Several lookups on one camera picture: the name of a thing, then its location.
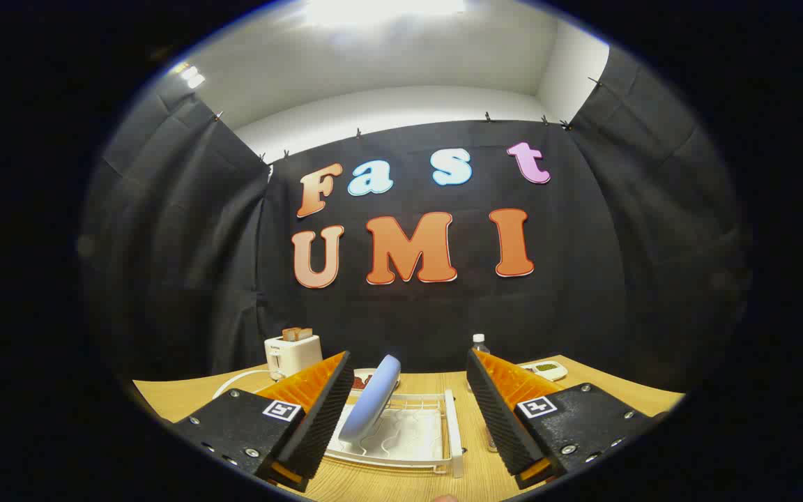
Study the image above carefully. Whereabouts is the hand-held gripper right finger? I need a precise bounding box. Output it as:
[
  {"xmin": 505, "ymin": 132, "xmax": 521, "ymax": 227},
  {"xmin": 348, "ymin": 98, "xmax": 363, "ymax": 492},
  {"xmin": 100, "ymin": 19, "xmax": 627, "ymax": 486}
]
[{"xmin": 466, "ymin": 349, "xmax": 653, "ymax": 489}]

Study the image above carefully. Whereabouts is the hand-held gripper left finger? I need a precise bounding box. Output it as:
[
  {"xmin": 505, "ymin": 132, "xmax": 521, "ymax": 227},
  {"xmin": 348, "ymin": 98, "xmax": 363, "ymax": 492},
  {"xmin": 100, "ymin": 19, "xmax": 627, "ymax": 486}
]
[{"xmin": 168, "ymin": 351, "xmax": 355, "ymax": 492}]

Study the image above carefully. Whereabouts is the white wire dish rack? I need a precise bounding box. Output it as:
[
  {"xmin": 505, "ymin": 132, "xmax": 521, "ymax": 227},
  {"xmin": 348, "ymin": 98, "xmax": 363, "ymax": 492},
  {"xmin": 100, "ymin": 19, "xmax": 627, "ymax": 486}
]
[{"xmin": 323, "ymin": 389, "xmax": 466, "ymax": 479}]

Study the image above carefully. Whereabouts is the light blue plate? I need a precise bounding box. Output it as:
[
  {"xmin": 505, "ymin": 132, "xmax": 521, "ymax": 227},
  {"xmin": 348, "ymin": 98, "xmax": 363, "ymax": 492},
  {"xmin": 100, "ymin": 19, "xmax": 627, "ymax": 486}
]
[{"xmin": 338, "ymin": 355, "xmax": 402, "ymax": 443}]

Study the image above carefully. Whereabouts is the white divided tray with beans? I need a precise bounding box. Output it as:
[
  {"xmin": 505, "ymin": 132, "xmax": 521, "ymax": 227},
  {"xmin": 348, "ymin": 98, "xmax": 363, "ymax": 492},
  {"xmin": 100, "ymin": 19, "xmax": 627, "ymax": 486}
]
[{"xmin": 519, "ymin": 360, "xmax": 568, "ymax": 381}]

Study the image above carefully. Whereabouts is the white toaster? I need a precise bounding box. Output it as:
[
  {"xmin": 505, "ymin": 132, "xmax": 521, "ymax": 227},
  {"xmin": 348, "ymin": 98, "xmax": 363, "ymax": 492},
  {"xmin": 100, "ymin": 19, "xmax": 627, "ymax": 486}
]
[{"xmin": 264, "ymin": 335, "xmax": 323, "ymax": 381}]

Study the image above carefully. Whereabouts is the black backdrop cloth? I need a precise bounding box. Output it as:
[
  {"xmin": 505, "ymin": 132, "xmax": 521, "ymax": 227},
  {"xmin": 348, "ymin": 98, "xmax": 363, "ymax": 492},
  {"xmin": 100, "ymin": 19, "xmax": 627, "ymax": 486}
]
[{"xmin": 81, "ymin": 45, "xmax": 751, "ymax": 393}]

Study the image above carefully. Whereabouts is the small ceiling light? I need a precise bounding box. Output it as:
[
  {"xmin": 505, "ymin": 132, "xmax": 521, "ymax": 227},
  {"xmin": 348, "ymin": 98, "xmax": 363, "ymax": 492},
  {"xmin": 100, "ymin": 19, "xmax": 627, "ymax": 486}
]
[{"xmin": 171, "ymin": 63, "xmax": 206, "ymax": 90}]

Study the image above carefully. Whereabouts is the bright ceiling light panel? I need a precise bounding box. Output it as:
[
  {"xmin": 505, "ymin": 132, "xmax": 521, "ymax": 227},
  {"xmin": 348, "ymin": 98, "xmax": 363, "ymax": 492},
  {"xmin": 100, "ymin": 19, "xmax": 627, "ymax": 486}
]
[{"xmin": 300, "ymin": 0, "xmax": 468, "ymax": 30}]

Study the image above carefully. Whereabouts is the white toaster cable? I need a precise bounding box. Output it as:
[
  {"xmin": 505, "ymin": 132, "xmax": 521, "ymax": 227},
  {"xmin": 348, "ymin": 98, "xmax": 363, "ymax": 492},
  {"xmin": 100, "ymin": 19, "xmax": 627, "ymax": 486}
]
[{"xmin": 212, "ymin": 369, "xmax": 273, "ymax": 400}]

